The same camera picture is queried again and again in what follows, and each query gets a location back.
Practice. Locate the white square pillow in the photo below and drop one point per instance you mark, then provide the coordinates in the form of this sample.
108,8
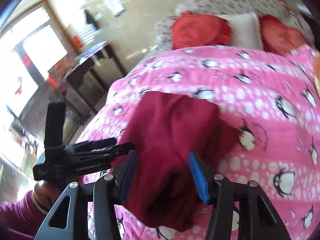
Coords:
245,30

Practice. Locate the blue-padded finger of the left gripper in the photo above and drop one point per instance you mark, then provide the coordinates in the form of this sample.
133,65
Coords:
116,150

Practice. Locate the wall calendar poster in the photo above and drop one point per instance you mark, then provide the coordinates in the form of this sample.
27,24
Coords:
115,6

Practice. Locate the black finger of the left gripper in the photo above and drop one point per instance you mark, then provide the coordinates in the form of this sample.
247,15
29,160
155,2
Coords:
89,146

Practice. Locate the large red heart cushion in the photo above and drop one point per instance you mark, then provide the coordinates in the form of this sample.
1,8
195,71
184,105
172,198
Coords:
193,30

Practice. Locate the floral long pillow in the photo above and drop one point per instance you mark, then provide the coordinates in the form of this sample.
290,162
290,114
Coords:
276,8

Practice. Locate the small red heart cushion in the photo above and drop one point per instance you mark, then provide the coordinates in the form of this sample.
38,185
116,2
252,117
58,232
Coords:
278,38

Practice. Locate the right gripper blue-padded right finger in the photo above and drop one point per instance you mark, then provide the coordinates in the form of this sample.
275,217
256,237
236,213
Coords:
258,218

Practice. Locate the dark wooden side table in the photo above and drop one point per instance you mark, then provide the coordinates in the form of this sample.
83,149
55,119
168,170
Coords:
85,63

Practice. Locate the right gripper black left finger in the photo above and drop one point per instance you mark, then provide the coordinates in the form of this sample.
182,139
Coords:
67,219

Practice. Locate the person's left hand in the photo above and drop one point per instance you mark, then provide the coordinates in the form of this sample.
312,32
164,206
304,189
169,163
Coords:
46,194

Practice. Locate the orange floral blanket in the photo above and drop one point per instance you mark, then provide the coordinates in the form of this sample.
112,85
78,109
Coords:
316,70

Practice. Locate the dark red fleece sweater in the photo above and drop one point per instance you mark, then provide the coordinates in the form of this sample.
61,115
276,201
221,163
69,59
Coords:
164,128

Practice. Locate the pink penguin print blanket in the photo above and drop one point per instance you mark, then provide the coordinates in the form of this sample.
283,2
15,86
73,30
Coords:
271,99

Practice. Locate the black garment on wall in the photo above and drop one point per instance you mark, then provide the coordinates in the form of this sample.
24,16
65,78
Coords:
90,19

